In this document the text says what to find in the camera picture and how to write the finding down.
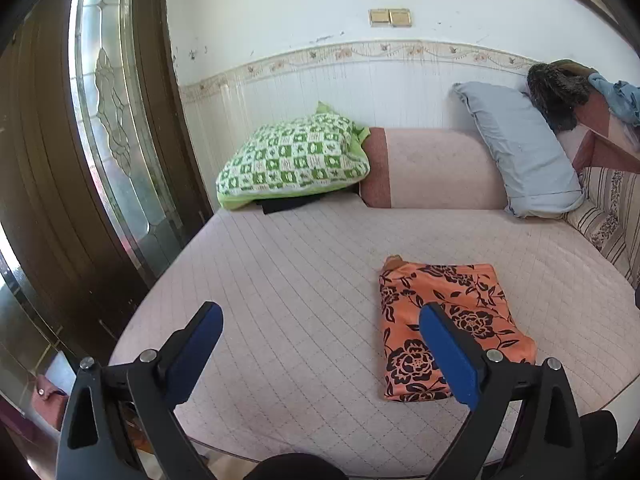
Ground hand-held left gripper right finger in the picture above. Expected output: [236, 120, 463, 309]
[419, 302, 588, 480]

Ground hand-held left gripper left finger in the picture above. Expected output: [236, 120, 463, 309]
[55, 301, 224, 480]

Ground orange floral shirt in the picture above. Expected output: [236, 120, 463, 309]
[378, 255, 537, 402]

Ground pink bag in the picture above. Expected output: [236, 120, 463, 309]
[31, 374, 70, 431]

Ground black folded cloth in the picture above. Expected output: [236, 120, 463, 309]
[254, 191, 361, 215]

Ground pink bolster cushion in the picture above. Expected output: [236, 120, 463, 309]
[359, 127, 508, 211]

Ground green checkered pillow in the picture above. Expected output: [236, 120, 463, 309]
[216, 101, 372, 211]

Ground light blue pillow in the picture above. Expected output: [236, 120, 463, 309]
[452, 81, 586, 219]

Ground striped floral cushion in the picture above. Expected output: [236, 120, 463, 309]
[565, 166, 640, 286]

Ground wooden door with leaded glass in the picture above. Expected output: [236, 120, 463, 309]
[0, 0, 213, 361]

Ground maroon and pink backrest cushion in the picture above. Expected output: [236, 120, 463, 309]
[555, 95, 640, 176]

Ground dark furry cloth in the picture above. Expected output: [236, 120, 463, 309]
[526, 60, 598, 132]

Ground blue crumpled cloth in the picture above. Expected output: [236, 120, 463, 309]
[587, 72, 640, 127]

